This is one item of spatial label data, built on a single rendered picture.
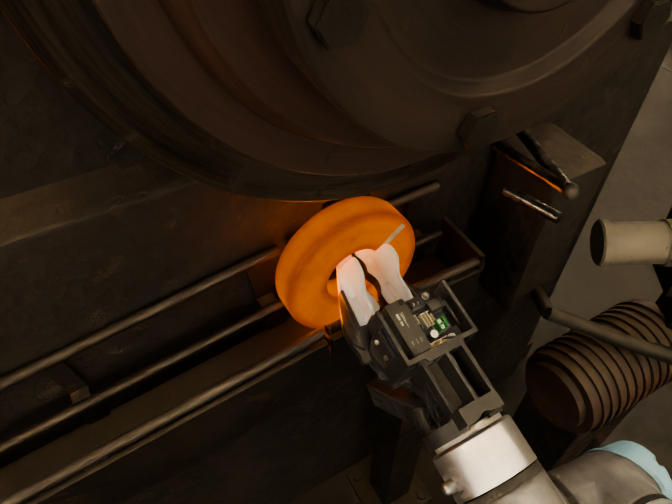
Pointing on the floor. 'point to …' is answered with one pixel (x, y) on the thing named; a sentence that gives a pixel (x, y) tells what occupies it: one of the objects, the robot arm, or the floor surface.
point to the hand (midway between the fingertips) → (348, 254)
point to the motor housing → (589, 382)
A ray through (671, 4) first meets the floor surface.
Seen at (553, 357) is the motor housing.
